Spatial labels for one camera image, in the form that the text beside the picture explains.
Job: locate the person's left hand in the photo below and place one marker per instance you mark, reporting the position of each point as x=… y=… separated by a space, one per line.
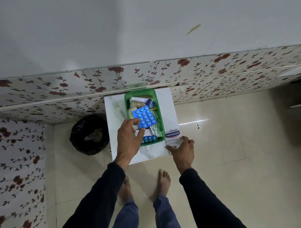
x=127 y=141

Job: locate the person's right hand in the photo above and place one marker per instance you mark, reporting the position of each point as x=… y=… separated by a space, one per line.
x=184 y=156

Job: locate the person's left thumb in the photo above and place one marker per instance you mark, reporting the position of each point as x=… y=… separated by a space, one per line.
x=134 y=122

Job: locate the person's right thumb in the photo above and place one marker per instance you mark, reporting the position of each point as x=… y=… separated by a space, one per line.
x=171 y=149

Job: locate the white and blue plaster box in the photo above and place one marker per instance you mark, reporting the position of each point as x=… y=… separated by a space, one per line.
x=172 y=138

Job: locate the blue round-pill blister pack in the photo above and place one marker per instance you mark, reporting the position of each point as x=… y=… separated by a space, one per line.
x=145 y=116

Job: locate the person's left forearm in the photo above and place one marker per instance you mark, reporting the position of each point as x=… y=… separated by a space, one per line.
x=98 y=199

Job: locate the person's right forearm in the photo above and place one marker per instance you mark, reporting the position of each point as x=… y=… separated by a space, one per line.
x=207 y=202

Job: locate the white gauze roll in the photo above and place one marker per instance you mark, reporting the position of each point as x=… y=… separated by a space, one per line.
x=131 y=112

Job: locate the white medicine packet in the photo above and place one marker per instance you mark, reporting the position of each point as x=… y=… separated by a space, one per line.
x=148 y=132

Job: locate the beige bandage roll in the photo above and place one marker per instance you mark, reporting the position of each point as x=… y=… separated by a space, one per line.
x=138 y=105

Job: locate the silver foil blister strip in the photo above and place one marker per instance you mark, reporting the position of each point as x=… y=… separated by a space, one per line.
x=157 y=124

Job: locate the blue capsule blister strip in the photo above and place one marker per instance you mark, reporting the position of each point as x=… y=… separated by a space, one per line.
x=149 y=139

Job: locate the white tube with blue cap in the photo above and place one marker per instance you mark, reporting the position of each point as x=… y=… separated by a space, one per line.
x=145 y=101

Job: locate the green plastic tray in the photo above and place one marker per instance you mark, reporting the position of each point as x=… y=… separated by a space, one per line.
x=161 y=122

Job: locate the person's right foot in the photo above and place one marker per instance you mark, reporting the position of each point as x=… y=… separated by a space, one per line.
x=164 y=182

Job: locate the person's foot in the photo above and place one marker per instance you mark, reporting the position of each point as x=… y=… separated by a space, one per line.
x=164 y=182
x=125 y=190

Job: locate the black bag-lined trash bin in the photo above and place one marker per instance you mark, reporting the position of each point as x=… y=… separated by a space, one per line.
x=89 y=136

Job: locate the person's left foot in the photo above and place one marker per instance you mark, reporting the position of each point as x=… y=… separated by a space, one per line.
x=125 y=190

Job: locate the person's right leg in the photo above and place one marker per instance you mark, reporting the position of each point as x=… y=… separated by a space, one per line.
x=165 y=212

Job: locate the person's leg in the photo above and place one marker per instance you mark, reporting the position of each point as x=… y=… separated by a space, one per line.
x=165 y=212
x=127 y=215

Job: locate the person's left leg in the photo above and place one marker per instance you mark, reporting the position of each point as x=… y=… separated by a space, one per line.
x=127 y=215

